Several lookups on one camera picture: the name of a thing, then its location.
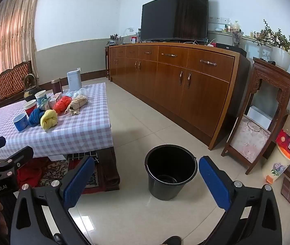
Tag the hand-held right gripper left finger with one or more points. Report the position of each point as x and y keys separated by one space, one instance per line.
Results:
x=79 y=181

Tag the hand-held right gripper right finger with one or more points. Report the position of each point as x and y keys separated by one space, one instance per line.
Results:
x=215 y=183

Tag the blue cloth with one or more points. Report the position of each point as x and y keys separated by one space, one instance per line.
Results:
x=34 y=118

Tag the red paper cup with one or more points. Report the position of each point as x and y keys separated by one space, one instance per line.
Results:
x=30 y=109

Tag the black plastic bucket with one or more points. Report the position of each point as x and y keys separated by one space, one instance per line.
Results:
x=165 y=190

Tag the yellow cloth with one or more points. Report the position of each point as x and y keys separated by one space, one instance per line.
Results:
x=48 y=120

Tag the pink white carton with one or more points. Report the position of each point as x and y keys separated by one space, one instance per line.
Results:
x=56 y=99

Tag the brown paper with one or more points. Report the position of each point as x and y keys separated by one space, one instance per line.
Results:
x=77 y=104

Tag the clear plastic bag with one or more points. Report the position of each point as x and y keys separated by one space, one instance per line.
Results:
x=82 y=91

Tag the red cloth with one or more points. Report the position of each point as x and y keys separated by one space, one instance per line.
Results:
x=28 y=174

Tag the patterned red rug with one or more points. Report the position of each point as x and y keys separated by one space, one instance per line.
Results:
x=55 y=171

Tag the dark wooden table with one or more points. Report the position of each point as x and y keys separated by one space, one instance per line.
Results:
x=109 y=168

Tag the purple checkered tablecloth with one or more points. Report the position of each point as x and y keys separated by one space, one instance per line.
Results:
x=83 y=125

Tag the black iron teapot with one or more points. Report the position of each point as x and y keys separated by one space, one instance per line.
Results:
x=31 y=94

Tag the black shoe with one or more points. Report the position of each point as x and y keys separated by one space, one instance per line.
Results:
x=171 y=241
x=58 y=240

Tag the carved wooden bench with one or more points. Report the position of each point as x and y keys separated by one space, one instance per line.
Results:
x=7 y=81

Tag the cream floral plastic bin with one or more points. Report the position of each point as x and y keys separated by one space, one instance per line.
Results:
x=277 y=164

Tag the brown tile sample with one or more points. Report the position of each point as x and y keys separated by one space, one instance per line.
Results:
x=288 y=191

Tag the white board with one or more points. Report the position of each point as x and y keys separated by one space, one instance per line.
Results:
x=259 y=117

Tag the maroon canister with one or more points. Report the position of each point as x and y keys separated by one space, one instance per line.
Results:
x=56 y=86

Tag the long wooden sideboard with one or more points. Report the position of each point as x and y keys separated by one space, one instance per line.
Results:
x=198 y=94

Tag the white rectangular tin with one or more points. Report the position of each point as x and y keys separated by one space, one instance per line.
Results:
x=74 y=81

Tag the beige patterned curtain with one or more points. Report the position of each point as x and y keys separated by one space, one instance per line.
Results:
x=12 y=30

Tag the carved wooden stand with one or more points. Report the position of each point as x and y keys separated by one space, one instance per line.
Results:
x=270 y=74

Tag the black set-top box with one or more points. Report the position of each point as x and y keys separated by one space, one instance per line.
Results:
x=229 y=46

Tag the white power strip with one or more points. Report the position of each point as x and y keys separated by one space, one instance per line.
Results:
x=210 y=45

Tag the white plant pot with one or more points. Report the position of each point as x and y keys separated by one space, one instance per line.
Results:
x=281 y=57

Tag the small potted plant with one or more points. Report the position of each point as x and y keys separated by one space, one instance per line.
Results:
x=113 y=39

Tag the glass vase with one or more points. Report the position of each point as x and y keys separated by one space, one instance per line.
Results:
x=236 y=38

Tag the small red white box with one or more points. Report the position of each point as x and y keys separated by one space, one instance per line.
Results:
x=134 y=40

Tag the clear glass bottle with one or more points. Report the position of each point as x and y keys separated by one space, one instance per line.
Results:
x=138 y=35

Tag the group of small bottles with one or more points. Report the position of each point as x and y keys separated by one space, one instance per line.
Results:
x=233 y=26

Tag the large leafy plant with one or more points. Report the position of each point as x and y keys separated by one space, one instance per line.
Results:
x=280 y=38

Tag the black flat television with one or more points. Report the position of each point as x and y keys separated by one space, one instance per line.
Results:
x=173 y=15

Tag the white wall outlet with plug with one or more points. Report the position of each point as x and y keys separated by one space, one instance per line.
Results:
x=131 y=29

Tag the white wall socket row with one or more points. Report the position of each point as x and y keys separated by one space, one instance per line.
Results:
x=218 y=20

